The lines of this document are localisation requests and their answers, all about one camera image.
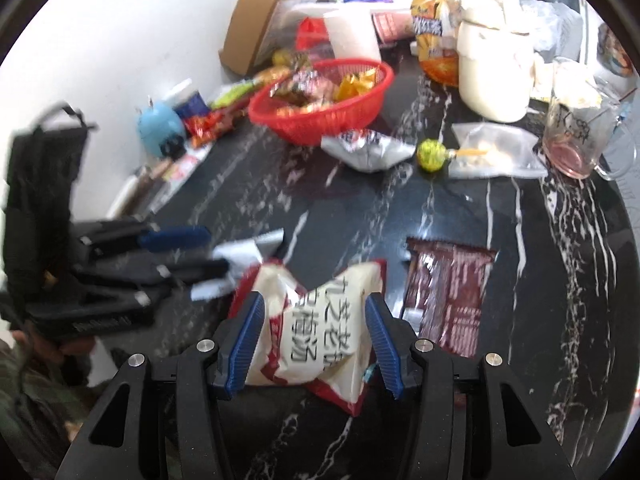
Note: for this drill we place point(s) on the clear plastic bag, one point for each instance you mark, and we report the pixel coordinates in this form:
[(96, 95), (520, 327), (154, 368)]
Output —
[(547, 17)]

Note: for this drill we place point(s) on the silver snack packet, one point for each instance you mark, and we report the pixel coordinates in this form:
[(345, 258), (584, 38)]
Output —
[(365, 152)]

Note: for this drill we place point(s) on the cream water jug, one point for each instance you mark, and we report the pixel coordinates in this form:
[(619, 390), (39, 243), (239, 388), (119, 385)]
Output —
[(492, 75)]

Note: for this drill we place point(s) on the person's left hand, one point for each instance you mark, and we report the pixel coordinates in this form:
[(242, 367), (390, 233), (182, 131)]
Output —
[(55, 349)]

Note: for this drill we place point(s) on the red plastic basket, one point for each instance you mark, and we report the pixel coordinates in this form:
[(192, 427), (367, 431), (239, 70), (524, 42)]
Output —
[(320, 120)]

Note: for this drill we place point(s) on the green yellow lollipop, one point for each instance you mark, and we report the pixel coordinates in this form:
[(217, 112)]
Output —
[(430, 155)]

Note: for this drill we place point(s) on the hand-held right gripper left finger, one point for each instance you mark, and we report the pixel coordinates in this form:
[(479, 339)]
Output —
[(245, 350)]

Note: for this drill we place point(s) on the yellow crisps bag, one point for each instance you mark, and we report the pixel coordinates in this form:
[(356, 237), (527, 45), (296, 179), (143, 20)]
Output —
[(270, 76)]

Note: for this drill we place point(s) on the orange tea bottle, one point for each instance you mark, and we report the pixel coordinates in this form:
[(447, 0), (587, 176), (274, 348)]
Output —
[(432, 30)]

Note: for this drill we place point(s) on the light blue round toy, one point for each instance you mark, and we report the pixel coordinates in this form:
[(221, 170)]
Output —
[(157, 127)]

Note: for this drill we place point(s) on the white toilet paper roll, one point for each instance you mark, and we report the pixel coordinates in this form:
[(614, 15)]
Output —
[(352, 37)]

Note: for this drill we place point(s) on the green snack packet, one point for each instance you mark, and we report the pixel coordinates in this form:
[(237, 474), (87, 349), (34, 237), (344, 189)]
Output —
[(232, 94)]

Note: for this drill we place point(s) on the pink paper cup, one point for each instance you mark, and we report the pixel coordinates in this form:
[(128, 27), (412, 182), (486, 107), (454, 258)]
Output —
[(395, 22)]

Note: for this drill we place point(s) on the yellow round fruit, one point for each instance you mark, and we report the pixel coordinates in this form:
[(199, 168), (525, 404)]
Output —
[(282, 57)]

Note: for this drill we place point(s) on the colourful printed bag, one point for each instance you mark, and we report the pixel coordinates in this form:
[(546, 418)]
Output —
[(617, 52)]

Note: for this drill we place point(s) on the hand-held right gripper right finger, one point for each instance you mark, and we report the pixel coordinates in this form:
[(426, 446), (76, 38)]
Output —
[(382, 345)]

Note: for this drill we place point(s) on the pile of printed papers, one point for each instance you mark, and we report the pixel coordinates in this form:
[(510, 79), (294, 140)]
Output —
[(150, 185)]

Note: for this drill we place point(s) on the glass mug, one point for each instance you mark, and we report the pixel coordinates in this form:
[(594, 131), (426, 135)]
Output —
[(575, 125)]

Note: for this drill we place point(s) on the clear plastic snack packet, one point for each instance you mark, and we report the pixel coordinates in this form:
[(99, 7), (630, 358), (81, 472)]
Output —
[(500, 155)]

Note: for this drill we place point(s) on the dark blue jar white lid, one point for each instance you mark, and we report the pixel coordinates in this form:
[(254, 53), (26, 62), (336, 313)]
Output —
[(192, 105)]

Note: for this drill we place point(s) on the dark maroon snack packet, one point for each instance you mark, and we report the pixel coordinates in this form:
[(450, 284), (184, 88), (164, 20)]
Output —
[(450, 295)]

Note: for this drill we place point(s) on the red plastic bag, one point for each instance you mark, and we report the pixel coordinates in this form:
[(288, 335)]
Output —
[(310, 32)]

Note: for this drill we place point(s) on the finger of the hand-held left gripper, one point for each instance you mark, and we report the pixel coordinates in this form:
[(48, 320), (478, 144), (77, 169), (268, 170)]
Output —
[(175, 238), (195, 270)]

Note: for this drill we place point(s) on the white and red snack packet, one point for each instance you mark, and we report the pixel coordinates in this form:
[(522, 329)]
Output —
[(315, 330)]

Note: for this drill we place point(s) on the pile of mixed candies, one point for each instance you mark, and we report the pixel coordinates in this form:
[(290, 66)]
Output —
[(300, 90)]

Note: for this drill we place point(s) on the small red snack packets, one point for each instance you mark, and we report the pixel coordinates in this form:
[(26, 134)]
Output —
[(207, 122)]

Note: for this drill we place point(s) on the brown cardboard box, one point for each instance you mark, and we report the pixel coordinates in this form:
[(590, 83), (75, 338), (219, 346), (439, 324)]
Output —
[(250, 25)]

